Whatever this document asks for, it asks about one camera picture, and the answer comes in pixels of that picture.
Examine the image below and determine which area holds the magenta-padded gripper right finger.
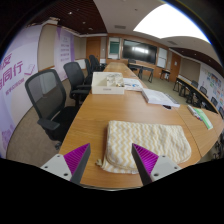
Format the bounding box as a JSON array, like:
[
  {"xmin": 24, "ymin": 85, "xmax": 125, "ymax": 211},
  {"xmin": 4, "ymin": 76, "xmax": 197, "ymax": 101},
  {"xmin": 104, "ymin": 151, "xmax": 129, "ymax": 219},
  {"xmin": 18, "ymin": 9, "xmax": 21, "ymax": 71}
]
[{"xmin": 131, "ymin": 143, "xmax": 183, "ymax": 187}]

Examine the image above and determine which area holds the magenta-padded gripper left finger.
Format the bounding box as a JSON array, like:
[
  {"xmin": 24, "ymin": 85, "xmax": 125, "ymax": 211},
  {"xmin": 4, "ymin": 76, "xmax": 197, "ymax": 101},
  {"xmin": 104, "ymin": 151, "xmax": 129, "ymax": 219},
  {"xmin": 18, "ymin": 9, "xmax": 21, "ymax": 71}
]
[{"xmin": 40, "ymin": 143, "xmax": 92, "ymax": 185}]

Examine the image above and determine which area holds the cream zigzag patterned towel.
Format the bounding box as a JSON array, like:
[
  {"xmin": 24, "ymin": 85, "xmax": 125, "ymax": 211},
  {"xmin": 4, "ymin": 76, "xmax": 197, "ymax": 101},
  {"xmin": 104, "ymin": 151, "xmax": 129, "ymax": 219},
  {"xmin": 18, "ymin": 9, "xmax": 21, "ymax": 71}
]
[{"xmin": 95, "ymin": 120, "xmax": 193, "ymax": 175}]

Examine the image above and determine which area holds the white marker pen box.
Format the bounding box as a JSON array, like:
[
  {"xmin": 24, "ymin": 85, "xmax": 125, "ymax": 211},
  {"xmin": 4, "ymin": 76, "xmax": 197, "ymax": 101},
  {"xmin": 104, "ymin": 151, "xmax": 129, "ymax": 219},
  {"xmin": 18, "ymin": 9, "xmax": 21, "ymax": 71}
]
[{"xmin": 187, "ymin": 104, "xmax": 201, "ymax": 118}]

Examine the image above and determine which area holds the green booklet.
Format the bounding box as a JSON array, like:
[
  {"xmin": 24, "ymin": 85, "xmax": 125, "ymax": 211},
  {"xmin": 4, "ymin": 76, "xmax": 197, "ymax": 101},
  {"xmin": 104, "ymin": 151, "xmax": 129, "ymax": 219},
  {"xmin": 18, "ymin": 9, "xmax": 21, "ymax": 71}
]
[{"xmin": 193, "ymin": 107, "xmax": 214, "ymax": 131}]

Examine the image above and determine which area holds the black mesh office chair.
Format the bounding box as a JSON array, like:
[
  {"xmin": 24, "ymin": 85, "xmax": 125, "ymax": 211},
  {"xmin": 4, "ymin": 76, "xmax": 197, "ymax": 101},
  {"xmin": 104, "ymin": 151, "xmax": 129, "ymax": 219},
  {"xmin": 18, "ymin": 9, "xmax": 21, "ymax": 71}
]
[
  {"xmin": 24, "ymin": 68, "xmax": 81, "ymax": 149},
  {"xmin": 63, "ymin": 61, "xmax": 93, "ymax": 107}
]

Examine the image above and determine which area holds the long wooden table row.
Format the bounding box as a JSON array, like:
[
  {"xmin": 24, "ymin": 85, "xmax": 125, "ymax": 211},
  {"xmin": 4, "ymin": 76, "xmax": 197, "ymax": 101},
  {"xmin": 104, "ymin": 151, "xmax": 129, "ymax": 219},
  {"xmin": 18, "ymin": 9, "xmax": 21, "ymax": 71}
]
[{"xmin": 173, "ymin": 77, "xmax": 219, "ymax": 114}]

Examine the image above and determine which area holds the white leaflet with blue print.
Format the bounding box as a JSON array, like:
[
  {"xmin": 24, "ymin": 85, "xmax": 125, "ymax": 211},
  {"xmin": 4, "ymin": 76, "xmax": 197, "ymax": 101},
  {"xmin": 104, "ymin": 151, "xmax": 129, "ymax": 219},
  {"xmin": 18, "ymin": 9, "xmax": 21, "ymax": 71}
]
[{"xmin": 123, "ymin": 77, "xmax": 144, "ymax": 92}]

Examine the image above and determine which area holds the row of black chairs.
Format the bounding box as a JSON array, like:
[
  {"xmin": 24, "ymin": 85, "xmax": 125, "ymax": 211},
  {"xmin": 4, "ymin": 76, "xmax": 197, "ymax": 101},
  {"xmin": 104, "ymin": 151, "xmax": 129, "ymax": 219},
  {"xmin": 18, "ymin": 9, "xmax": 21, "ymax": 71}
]
[{"xmin": 186, "ymin": 79, "xmax": 224, "ymax": 118}]

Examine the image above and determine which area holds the white cardboard box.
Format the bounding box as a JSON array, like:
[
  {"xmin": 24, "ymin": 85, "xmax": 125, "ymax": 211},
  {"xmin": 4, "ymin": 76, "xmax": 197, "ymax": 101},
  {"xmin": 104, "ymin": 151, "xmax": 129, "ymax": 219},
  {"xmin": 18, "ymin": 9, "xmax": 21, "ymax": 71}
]
[{"xmin": 91, "ymin": 71, "xmax": 125, "ymax": 95}]

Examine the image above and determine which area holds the small wooden side desk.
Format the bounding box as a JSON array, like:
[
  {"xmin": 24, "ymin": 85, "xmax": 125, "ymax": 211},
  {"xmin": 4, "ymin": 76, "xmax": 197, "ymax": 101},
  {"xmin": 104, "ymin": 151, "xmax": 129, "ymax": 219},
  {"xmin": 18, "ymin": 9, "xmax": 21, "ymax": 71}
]
[{"xmin": 159, "ymin": 68, "xmax": 171, "ymax": 82}]

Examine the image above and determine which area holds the clear plastic packaging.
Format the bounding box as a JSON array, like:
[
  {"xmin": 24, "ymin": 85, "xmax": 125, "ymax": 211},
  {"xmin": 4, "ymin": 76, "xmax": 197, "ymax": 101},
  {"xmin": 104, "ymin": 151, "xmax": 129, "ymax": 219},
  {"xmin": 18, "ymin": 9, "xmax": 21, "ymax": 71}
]
[{"xmin": 106, "ymin": 73, "xmax": 125, "ymax": 88}]

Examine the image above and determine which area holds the wooden desk with black legs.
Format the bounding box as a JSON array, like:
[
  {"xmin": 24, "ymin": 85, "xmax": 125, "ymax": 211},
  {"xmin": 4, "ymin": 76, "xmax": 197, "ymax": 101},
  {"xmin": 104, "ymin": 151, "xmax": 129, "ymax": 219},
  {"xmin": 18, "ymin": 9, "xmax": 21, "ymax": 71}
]
[{"xmin": 128, "ymin": 62, "xmax": 155, "ymax": 84}]

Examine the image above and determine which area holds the brown wooden door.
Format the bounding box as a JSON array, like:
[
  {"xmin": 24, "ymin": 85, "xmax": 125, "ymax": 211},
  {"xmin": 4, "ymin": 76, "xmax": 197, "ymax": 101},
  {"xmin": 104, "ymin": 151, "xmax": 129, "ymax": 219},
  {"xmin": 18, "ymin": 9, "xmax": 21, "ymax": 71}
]
[
  {"xmin": 169, "ymin": 53, "xmax": 182, "ymax": 83},
  {"xmin": 85, "ymin": 37, "xmax": 102, "ymax": 63}
]

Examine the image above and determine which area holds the group of black office chairs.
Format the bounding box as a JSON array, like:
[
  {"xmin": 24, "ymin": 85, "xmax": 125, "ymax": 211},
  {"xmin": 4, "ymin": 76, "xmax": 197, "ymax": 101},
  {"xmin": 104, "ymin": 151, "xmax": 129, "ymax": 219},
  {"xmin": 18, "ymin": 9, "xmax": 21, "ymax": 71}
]
[{"xmin": 84, "ymin": 54, "xmax": 108, "ymax": 76}]

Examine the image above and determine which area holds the green framed whiteboard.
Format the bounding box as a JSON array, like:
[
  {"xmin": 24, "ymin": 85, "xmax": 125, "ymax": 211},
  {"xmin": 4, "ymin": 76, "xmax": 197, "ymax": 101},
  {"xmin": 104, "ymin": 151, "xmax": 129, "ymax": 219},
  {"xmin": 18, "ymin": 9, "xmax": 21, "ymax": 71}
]
[{"xmin": 108, "ymin": 37, "xmax": 121, "ymax": 60}]

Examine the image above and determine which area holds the bright ceiling light panel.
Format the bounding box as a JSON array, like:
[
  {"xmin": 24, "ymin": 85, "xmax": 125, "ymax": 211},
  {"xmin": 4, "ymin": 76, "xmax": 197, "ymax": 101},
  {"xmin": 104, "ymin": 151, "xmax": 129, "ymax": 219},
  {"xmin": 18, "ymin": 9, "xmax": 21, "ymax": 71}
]
[{"xmin": 133, "ymin": 3, "xmax": 211, "ymax": 44}]

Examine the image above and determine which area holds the colourful wall poster collage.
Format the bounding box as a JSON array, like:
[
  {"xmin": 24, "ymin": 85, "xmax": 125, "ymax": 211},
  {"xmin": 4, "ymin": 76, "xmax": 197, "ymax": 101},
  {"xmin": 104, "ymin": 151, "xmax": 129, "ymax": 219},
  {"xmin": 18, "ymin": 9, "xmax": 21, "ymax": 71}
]
[{"xmin": 199, "ymin": 63, "xmax": 224, "ymax": 101}]

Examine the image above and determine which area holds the white wall whiteboard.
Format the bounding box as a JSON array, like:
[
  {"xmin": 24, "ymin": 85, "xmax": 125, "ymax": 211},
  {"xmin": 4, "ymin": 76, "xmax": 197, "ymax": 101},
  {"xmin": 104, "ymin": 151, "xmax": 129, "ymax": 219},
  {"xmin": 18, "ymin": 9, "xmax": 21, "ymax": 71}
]
[{"xmin": 156, "ymin": 47, "xmax": 169, "ymax": 69}]

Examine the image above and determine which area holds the purple wall banner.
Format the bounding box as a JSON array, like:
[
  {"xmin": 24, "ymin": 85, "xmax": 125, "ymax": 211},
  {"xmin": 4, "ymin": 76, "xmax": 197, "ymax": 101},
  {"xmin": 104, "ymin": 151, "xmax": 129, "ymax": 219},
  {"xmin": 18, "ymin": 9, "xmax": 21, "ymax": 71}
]
[{"xmin": 54, "ymin": 26, "xmax": 76, "ymax": 81}]

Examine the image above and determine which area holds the large black wall screen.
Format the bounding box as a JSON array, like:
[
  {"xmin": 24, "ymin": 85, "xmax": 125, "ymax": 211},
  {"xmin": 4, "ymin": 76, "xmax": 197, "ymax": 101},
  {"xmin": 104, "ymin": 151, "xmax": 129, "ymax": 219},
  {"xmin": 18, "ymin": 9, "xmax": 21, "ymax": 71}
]
[{"xmin": 122, "ymin": 39, "xmax": 158, "ymax": 65}]

